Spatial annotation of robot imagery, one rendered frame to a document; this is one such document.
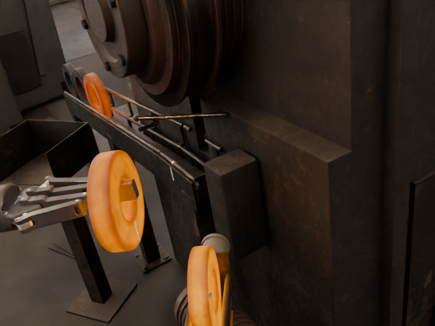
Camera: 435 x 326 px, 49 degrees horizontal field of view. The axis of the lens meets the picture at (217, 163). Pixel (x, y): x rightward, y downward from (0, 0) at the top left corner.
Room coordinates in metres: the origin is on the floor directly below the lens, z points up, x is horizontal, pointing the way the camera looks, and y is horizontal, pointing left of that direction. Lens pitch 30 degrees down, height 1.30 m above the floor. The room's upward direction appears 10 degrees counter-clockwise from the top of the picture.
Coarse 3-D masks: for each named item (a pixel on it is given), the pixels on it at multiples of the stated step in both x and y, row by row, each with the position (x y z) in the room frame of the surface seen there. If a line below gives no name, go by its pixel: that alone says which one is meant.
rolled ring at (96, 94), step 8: (88, 80) 1.72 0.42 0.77; (96, 80) 1.68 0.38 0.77; (88, 88) 1.77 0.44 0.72; (96, 88) 1.66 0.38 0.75; (104, 88) 1.67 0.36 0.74; (88, 96) 1.78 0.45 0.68; (96, 96) 1.78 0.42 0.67; (104, 96) 1.65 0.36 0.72; (96, 104) 1.76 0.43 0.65; (104, 104) 1.64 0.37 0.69; (104, 112) 1.64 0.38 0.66
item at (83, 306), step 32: (32, 128) 1.54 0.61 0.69; (64, 128) 1.47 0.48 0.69; (0, 160) 1.40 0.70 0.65; (32, 160) 1.49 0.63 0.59; (64, 160) 1.29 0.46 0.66; (64, 224) 1.37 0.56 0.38; (96, 256) 1.39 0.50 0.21; (96, 288) 1.35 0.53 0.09; (128, 288) 1.41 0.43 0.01; (96, 320) 1.28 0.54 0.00
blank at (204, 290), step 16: (192, 256) 0.61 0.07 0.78; (208, 256) 0.61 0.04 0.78; (192, 272) 0.58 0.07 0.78; (208, 272) 0.59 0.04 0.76; (192, 288) 0.56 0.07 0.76; (208, 288) 0.56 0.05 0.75; (192, 304) 0.54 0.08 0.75; (208, 304) 0.54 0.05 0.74; (192, 320) 0.53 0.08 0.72; (208, 320) 0.53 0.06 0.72
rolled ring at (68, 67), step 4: (64, 64) 2.06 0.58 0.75; (68, 64) 2.05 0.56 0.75; (64, 68) 2.06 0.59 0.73; (68, 68) 2.02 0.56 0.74; (72, 68) 2.02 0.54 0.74; (64, 72) 2.09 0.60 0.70; (68, 72) 2.01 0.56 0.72; (64, 76) 2.12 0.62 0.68; (68, 76) 2.11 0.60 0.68; (72, 76) 1.99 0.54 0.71; (68, 80) 2.11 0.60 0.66; (72, 80) 1.98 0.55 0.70; (68, 84) 2.11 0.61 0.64; (72, 84) 1.99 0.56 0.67; (68, 88) 2.11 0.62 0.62; (72, 88) 2.10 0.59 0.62; (72, 92) 2.09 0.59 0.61; (76, 92) 1.97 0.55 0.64; (76, 96) 2.00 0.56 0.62
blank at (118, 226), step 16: (96, 160) 0.62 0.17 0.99; (112, 160) 0.61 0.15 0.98; (128, 160) 0.67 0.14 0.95; (96, 176) 0.59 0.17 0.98; (112, 176) 0.59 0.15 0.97; (128, 176) 0.65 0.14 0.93; (96, 192) 0.57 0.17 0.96; (112, 192) 0.57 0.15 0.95; (96, 208) 0.55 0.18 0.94; (112, 208) 0.56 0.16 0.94; (128, 208) 0.64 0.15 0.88; (96, 224) 0.55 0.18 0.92; (112, 224) 0.54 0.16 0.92; (128, 224) 0.59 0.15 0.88; (112, 240) 0.54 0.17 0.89; (128, 240) 0.57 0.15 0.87
